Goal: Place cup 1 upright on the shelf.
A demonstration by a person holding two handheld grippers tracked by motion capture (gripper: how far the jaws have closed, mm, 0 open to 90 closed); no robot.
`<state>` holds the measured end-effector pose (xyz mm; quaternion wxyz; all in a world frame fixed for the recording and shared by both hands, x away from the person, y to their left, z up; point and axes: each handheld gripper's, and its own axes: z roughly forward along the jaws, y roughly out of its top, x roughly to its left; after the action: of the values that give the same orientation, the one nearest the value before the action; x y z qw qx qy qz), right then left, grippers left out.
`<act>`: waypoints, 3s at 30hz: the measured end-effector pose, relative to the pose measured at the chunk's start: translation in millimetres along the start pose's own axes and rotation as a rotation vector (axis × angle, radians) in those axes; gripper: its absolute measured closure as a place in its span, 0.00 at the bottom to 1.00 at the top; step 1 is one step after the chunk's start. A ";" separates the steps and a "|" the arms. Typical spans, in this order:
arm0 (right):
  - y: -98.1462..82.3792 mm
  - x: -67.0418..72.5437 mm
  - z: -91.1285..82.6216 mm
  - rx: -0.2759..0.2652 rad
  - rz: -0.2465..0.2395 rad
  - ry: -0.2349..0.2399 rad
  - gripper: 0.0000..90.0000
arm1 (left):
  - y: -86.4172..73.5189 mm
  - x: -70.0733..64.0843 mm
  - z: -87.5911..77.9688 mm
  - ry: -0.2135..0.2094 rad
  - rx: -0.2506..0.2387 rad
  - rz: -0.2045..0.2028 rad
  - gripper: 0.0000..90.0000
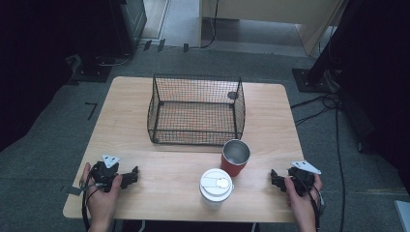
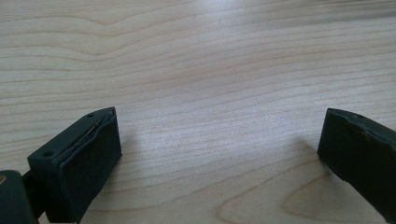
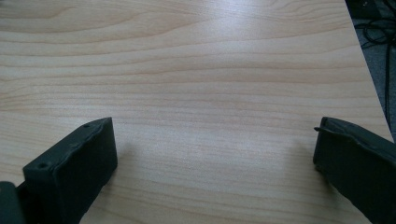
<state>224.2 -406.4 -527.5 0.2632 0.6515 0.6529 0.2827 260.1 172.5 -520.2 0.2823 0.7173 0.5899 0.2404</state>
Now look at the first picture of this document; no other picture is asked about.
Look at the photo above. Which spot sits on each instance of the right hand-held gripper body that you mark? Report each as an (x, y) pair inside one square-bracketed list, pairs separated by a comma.
[(303, 180)]

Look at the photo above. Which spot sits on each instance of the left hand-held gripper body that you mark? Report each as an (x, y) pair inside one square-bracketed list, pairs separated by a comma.
[(104, 174)]

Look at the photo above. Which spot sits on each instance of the person's right hand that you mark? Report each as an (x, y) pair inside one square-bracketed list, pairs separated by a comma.
[(303, 208)]

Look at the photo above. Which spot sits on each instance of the person's left hand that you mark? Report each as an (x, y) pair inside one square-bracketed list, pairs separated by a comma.
[(101, 206)]

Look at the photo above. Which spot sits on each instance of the grey tape tag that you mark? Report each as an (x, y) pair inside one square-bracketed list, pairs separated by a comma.
[(74, 190)]

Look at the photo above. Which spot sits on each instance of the red cup with steel inside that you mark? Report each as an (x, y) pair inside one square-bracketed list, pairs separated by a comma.
[(234, 161)]

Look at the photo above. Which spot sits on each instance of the white box corner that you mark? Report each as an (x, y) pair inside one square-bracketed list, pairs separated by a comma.
[(403, 216)]

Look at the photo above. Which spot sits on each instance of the black equipment cabinet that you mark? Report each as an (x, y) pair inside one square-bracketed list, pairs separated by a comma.
[(129, 25)]

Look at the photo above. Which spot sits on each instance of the light wooden furniture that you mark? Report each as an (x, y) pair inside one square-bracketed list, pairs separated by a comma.
[(274, 13)]

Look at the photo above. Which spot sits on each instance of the black stand base plate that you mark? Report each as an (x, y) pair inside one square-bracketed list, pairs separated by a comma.
[(92, 73), (311, 82)]

